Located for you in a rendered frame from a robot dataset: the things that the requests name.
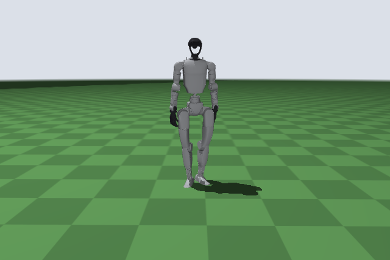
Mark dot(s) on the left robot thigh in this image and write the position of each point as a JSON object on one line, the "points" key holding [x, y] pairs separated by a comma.
{"points": [[207, 128]]}

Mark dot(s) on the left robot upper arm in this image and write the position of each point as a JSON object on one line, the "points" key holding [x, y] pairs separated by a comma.
{"points": [[211, 76]]}

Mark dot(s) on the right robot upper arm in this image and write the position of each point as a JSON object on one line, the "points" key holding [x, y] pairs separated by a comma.
{"points": [[176, 75]]}

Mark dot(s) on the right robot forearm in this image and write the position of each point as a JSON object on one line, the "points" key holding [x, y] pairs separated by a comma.
{"points": [[174, 96]]}

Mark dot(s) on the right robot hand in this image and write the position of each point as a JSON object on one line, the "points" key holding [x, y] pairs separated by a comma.
{"points": [[173, 118]]}

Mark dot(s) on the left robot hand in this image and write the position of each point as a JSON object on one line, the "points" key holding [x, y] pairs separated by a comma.
{"points": [[215, 110]]}

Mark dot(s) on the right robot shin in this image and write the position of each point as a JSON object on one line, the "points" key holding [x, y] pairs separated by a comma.
{"points": [[187, 160]]}

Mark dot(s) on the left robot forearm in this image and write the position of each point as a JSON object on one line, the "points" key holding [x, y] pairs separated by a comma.
{"points": [[214, 98]]}

